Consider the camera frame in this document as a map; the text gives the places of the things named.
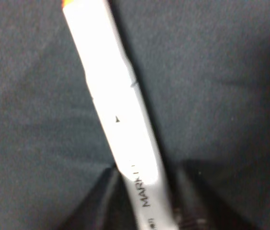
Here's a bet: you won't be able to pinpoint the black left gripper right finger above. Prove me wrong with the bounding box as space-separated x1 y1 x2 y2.
169 160 259 230

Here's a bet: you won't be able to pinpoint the black table cloth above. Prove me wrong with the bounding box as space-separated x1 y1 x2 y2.
0 0 270 230

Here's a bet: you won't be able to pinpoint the white marker pen orange caps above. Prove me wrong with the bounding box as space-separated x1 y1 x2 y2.
62 0 178 230

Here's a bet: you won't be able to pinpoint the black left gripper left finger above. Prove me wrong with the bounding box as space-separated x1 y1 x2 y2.
58 166 137 230

